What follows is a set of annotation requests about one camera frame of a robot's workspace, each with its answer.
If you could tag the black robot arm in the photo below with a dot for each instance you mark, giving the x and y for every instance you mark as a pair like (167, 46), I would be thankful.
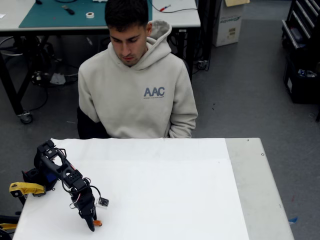
(52, 170)

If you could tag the large white paper sheet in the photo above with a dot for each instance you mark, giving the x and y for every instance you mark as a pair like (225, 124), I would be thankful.
(162, 200)

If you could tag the yellow and black clamp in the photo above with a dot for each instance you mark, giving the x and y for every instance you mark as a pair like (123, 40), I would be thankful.
(7, 226)

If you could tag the grey caster wheel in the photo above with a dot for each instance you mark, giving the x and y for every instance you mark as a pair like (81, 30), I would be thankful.
(25, 117)

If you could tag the man in beige hoodie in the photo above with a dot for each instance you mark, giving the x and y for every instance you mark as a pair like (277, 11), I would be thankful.
(130, 105)

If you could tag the white crumpled bag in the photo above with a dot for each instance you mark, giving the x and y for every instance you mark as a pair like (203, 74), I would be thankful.
(57, 78)

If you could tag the white tape roll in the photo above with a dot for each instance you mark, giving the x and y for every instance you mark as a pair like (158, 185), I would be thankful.
(89, 14)

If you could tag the green cutting mat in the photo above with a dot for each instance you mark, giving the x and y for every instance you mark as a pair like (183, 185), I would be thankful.
(50, 17)

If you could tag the black hand tool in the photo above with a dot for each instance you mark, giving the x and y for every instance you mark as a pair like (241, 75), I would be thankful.
(69, 10)

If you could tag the blue tape scrap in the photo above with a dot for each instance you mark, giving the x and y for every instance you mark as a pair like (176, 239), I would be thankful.
(293, 220)

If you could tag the white workbench with black legs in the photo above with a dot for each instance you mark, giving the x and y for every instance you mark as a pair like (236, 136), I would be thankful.
(180, 18)

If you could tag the white cardboard box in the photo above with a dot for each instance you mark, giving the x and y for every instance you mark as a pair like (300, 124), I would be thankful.
(227, 27)

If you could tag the black storage bin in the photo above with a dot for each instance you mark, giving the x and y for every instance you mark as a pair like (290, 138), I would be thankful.
(302, 90)

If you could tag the black drawer cabinet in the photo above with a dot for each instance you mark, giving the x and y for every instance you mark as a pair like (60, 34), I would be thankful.
(301, 22)

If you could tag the white camera board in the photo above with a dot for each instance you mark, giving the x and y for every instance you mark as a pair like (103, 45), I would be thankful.
(103, 202)

